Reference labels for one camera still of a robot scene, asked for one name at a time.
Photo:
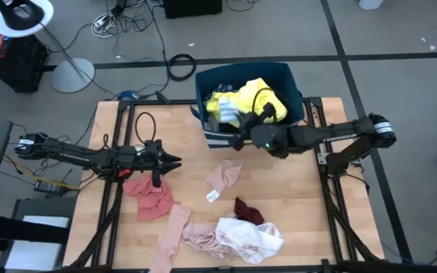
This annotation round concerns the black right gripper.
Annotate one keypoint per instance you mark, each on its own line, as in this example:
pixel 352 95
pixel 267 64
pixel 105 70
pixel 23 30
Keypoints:
pixel 271 138

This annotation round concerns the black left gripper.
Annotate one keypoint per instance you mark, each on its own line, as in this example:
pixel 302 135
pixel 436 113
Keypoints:
pixel 153 159

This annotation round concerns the yellow garment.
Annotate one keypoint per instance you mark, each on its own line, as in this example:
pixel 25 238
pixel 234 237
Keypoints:
pixel 249 95

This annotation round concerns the salmon pink garment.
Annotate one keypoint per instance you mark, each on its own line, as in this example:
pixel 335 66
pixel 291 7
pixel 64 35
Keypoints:
pixel 150 201

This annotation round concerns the light pink garment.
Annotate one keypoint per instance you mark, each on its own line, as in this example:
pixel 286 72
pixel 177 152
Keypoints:
pixel 226 174

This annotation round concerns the navy plaid garment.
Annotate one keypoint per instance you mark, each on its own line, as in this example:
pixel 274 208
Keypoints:
pixel 222 88

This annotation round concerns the white paper tag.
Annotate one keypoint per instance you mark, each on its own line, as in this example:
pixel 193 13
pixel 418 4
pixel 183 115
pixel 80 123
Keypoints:
pixel 212 196

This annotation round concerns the long pale pink garment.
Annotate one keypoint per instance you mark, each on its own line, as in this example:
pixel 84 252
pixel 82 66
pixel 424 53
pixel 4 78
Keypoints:
pixel 173 235

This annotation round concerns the maroon garment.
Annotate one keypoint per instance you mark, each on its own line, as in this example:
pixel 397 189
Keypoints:
pixel 249 212

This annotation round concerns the white garment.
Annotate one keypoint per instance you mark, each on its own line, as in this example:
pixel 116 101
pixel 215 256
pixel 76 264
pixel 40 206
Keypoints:
pixel 249 239

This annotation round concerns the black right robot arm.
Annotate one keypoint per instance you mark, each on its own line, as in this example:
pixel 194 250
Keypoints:
pixel 336 134

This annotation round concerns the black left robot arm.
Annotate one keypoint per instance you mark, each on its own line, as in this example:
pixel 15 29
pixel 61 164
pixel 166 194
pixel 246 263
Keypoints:
pixel 78 157

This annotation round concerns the small red tab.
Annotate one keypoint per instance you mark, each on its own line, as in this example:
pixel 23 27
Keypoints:
pixel 124 173

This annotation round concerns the navy white striped fabric bin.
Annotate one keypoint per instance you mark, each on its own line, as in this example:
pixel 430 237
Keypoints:
pixel 287 83

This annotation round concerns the black power brick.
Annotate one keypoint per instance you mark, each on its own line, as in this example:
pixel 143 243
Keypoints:
pixel 49 187

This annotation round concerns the white round side table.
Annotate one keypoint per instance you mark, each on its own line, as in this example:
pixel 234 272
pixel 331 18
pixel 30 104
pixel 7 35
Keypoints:
pixel 72 76

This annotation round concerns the black box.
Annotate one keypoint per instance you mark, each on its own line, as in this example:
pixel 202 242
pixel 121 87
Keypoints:
pixel 192 7

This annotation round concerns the black equipment case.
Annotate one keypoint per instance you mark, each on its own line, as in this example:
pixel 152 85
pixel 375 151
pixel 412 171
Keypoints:
pixel 17 68

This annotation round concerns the white floor object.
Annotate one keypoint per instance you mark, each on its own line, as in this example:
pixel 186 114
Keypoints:
pixel 370 4

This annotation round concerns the black headset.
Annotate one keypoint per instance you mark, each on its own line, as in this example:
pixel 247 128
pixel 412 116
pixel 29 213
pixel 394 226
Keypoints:
pixel 17 19

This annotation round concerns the black aluminium table frame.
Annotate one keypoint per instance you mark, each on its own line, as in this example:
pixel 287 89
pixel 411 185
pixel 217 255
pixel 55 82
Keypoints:
pixel 146 102

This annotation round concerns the silver metal bracket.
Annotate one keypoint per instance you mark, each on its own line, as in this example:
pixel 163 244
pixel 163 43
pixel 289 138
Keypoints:
pixel 324 158

